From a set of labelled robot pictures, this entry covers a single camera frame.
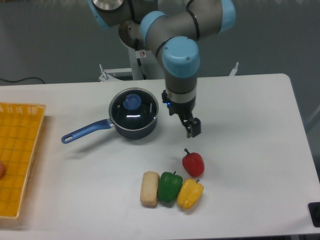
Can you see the red bell pepper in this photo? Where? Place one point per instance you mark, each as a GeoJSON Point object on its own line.
{"type": "Point", "coordinates": [193, 163]}

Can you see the yellow woven basket tray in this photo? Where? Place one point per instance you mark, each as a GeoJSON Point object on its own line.
{"type": "Point", "coordinates": [20, 126]}

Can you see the black object table corner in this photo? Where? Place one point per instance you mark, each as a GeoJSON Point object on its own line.
{"type": "Point", "coordinates": [314, 210]}

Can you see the dark blue saucepan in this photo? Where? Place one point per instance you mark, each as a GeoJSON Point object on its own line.
{"type": "Point", "coordinates": [106, 124]}

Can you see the yellow bell pepper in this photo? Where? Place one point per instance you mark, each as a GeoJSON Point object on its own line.
{"type": "Point", "coordinates": [189, 194]}

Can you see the white metal base frame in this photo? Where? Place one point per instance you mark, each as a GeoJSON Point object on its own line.
{"type": "Point", "coordinates": [127, 74]}

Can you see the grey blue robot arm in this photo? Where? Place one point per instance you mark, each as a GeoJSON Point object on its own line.
{"type": "Point", "coordinates": [173, 42]}

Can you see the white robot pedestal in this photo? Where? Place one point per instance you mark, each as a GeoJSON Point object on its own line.
{"type": "Point", "coordinates": [143, 63]}

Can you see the beige bread loaf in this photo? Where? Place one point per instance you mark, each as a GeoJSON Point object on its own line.
{"type": "Point", "coordinates": [149, 189]}

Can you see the glass lid blue knob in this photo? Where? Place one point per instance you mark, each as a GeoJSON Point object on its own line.
{"type": "Point", "coordinates": [133, 109]}

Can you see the green bell pepper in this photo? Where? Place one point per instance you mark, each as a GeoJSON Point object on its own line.
{"type": "Point", "coordinates": [169, 186]}

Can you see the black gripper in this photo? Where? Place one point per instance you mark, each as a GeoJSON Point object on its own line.
{"type": "Point", "coordinates": [184, 111]}

